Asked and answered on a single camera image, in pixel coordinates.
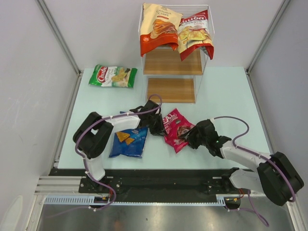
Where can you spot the aluminium frame rail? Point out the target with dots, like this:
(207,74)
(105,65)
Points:
(63,191)

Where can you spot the red Chuba cassava chips bag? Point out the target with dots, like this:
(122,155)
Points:
(193,33)

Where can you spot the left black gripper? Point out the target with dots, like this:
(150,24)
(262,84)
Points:
(160,130)

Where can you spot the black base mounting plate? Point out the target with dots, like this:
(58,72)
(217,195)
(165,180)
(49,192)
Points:
(156,186)

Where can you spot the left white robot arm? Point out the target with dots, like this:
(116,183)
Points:
(92,137)

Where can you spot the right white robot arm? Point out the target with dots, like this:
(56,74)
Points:
(270,174)

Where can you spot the green Chuba cassava chips bag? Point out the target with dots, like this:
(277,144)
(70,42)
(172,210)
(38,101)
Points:
(113,76)

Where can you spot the blue Doritos chips bag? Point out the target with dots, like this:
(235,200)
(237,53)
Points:
(128,142)

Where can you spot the orange beige cassava chips bag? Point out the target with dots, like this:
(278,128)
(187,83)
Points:
(159,27)

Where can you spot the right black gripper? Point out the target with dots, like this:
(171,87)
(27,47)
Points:
(190,134)

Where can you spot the pink Real chips bag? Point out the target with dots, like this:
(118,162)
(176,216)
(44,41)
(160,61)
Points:
(175,125)

